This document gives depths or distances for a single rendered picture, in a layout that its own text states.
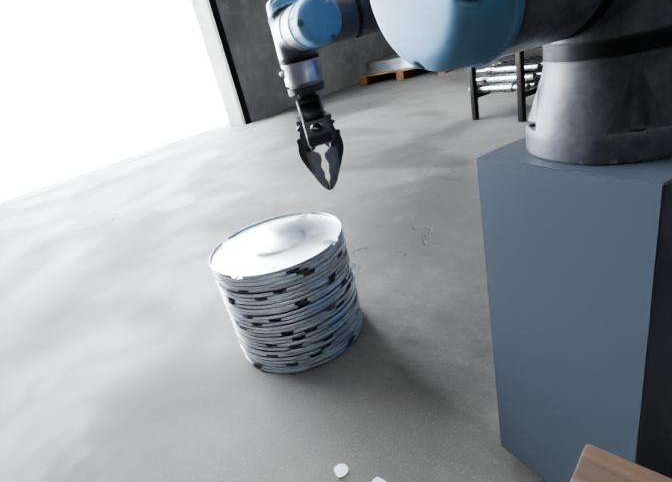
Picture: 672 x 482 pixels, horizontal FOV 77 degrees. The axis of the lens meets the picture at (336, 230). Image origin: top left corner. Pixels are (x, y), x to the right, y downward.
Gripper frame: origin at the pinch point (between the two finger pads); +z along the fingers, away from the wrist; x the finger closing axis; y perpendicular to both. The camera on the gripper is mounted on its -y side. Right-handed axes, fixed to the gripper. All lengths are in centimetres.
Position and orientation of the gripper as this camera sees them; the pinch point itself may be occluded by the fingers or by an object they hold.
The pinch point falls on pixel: (329, 184)
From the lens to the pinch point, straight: 88.3
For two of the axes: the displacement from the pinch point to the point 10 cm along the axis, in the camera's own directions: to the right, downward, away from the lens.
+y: -1.3, -3.7, 9.2
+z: 2.2, 8.9, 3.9
